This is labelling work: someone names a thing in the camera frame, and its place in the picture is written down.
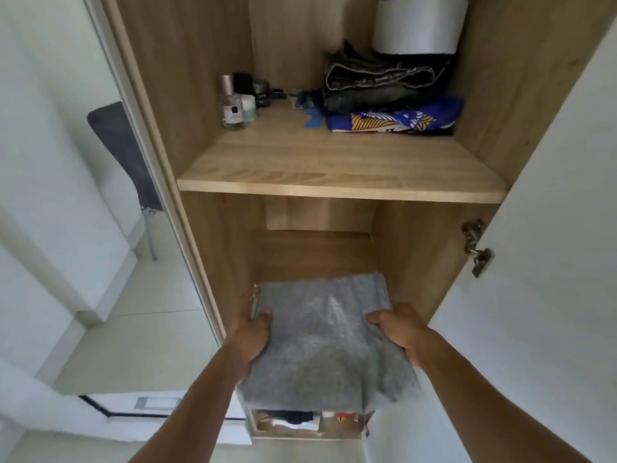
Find metal door hinge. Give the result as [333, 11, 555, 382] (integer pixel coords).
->
[461, 218, 495, 278]

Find folded dark jeans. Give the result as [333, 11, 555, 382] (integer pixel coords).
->
[322, 41, 456, 116]

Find person's right forearm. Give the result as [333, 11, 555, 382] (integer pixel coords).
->
[416, 329, 593, 463]

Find person's right hand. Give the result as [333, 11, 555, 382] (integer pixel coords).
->
[366, 302, 440, 372]

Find wooden drawer with clothes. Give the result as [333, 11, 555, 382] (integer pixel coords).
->
[247, 407, 374, 441]

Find clear perfume bottle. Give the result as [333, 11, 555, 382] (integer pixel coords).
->
[218, 74, 246, 131]

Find dark round jar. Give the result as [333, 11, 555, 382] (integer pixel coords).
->
[253, 78, 272, 109]

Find white wardrobe door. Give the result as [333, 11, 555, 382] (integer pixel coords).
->
[362, 16, 617, 463]

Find grey cloth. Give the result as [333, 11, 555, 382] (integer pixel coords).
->
[238, 272, 422, 414]

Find person's left forearm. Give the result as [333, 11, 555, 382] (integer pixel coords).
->
[126, 342, 243, 463]

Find dark grey chair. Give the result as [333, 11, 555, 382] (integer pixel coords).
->
[87, 101, 165, 262]

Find blue patterned folded garment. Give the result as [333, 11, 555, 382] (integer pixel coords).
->
[326, 97, 465, 136]

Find wooden shelf board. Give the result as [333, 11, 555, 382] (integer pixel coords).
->
[176, 100, 510, 204]

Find person's left hand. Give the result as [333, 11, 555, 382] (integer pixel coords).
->
[225, 286, 273, 384]

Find blue fabric piece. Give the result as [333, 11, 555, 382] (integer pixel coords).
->
[295, 89, 328, 129]

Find white round container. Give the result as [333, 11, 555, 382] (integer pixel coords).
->
[371, 0, 469, 56]

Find wooden wardrobe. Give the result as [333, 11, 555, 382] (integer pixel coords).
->
[99, 0, 617, 441]

